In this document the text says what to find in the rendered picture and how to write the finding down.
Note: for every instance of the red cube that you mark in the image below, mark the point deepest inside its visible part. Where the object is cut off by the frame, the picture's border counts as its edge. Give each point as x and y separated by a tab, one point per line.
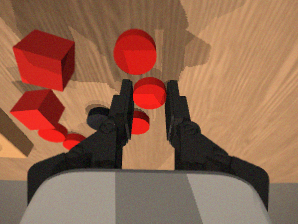
45	60
39	109

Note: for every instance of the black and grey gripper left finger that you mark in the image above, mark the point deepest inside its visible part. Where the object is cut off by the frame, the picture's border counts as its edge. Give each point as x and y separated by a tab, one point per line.
104	147

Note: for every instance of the tan wooden tray with round pockets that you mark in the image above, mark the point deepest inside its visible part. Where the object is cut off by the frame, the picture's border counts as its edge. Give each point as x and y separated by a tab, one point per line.
13	142

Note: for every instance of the red disc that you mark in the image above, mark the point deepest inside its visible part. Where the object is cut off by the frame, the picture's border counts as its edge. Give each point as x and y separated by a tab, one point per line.
149	93
54	135
72	139
135	52
140	122

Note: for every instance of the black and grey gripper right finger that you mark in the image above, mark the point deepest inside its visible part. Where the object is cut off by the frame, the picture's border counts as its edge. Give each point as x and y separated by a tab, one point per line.
193	150

